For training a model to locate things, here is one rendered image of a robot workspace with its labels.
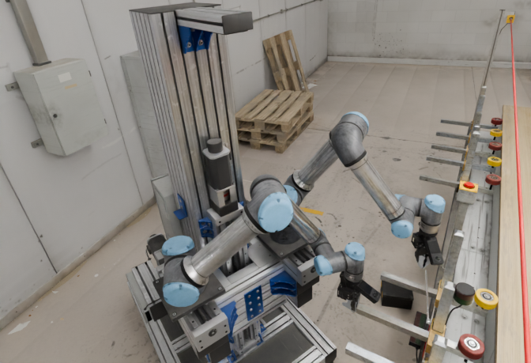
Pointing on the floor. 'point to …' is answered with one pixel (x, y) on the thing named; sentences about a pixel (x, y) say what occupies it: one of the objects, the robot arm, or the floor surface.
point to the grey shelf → (144, 112)
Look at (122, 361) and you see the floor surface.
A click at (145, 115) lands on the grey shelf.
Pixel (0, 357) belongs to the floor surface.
